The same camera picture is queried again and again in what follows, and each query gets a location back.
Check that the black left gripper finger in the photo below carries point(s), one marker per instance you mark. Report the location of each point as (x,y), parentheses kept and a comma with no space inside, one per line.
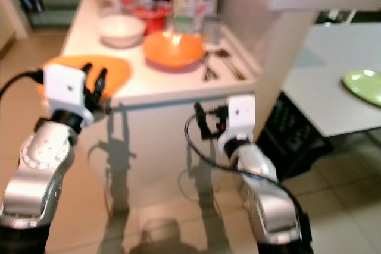
(101,82)
(86,78)

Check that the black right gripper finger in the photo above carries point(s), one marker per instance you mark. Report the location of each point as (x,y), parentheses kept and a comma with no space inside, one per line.
(203,130)
(197,112)

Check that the orange plate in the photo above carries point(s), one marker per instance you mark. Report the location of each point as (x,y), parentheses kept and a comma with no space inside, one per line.
(116,75)

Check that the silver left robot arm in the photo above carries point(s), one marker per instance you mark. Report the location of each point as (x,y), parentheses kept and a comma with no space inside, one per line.
(36,171)

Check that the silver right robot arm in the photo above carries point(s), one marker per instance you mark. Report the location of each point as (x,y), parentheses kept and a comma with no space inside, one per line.
(265,200)

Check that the metal fork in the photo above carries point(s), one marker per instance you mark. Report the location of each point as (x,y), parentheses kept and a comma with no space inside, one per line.
(209,69)

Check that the white kitchen counter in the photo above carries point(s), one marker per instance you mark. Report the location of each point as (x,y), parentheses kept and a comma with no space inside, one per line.
(155,141)

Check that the white bowl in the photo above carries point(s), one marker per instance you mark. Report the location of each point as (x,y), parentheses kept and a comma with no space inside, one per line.
(122,30)

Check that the orange bowl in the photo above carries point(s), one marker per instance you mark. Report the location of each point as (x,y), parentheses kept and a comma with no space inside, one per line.
(174,49)

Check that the black plastic crate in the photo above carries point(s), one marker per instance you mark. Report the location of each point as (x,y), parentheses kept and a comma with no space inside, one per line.
(292,135)

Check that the red bowl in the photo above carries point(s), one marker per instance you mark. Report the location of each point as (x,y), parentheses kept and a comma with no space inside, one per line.
(153,17)

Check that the metal cup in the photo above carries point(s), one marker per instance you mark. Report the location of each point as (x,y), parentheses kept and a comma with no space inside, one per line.
(212,28)

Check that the pale grey dining table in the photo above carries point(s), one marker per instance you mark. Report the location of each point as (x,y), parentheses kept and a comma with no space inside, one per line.
(327,81)

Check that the green plate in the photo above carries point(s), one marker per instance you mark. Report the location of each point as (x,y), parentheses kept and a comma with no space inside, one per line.
(364,86)

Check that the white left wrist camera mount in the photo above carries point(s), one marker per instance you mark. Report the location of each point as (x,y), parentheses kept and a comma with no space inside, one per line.
(65,90)

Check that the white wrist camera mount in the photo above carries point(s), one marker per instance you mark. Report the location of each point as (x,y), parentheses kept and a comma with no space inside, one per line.
(241,117)
(65,90)

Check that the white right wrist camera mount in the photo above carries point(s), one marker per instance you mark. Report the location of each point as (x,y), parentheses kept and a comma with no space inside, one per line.
(241,117)

